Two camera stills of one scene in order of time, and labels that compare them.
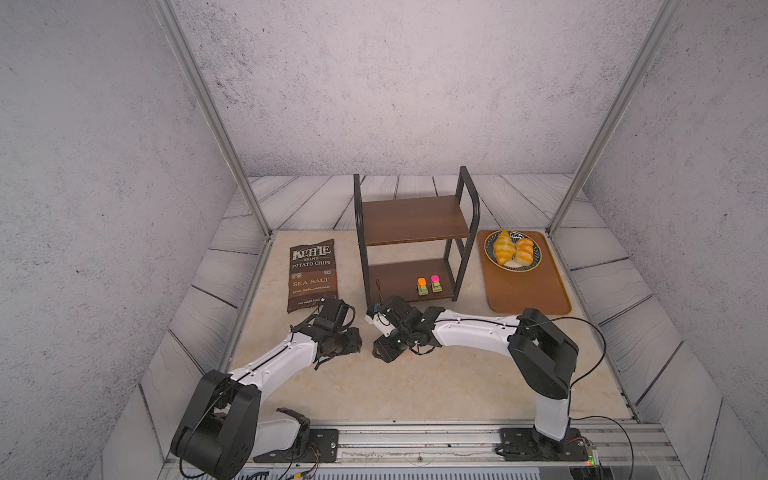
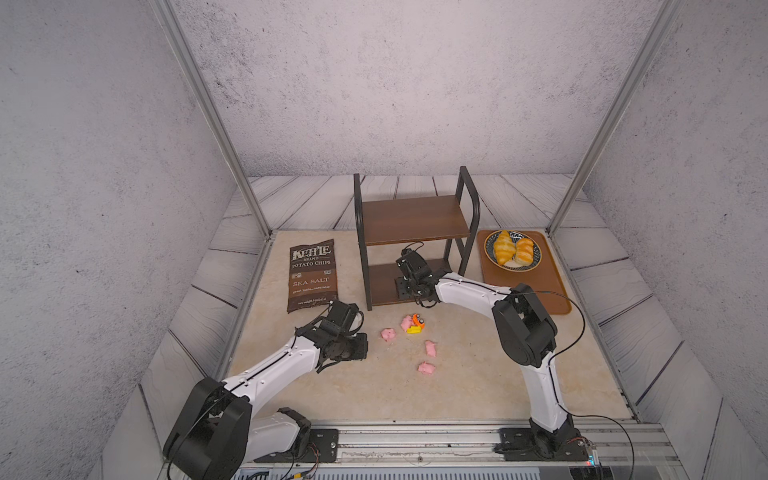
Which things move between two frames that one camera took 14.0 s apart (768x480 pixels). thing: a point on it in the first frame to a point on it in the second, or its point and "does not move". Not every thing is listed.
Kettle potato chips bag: [312, 275] does not move
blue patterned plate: [513, 251] does not move
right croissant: [524, 252] does not move
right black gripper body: [392, 345] to [405, 288]
